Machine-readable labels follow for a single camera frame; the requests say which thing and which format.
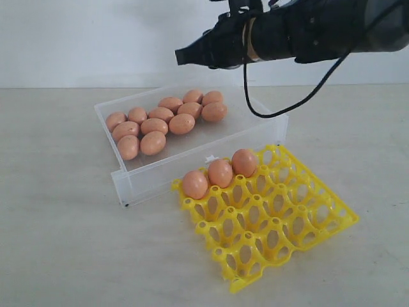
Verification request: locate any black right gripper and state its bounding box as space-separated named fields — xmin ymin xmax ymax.
xmin=174 ymin=9 xmax=320 ymax=69

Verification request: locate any clear plastic bin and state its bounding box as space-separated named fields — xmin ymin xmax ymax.
xmin=106 ymin=84 xmax=288 ymax=207

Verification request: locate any brown egg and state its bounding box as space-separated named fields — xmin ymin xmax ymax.
xmin=158 ymin=97 xmax=183 ymax=113
xmin=169 ymin=113 xmax=196 ymax=135
xmin=112 ymin=121 xmax=140 ymax=142
xmin=140 ymin=118 xmax=169 ymax=135
xmin=105 ymin=112 xmax=127 ymax=133
xmin=201 ymin=91 xmax=224 ymax=107
xmin=140 ymin=131 xmax=166 ymax=155
xmin=177 ymin=102 xmax=203 ymax=120
xmin=182 ymin=170 xmax=208 ymax=200
xmin=127 ymin=107 xmax=148 ymax=125
xmin=182 ymin=89 xmax=203 ymax=104
xmin=148 ymin=107 xmax=174 ymax=123
xmin=231 ymin=148 xmax=257 ymax=178
xmin=208 ymin=159 xmax=233 ymax=188
xmin=117 ymin=135 xmax=139 ymax=161

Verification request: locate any yellow plastic egg tray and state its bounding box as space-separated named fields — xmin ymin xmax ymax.
xmin=171 ymin=145 xmax=359 ymax=293

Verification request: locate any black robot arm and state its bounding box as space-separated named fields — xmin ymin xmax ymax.
xmin=175 ymin=1 xmax=408 ymax=69

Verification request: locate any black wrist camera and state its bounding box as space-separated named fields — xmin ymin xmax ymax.
xmin=228 ymin=0 xmax=264 ymax=15

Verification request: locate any black cable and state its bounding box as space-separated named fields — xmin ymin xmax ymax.
xmin=242 ymin=19 xmax=368 ymax=119

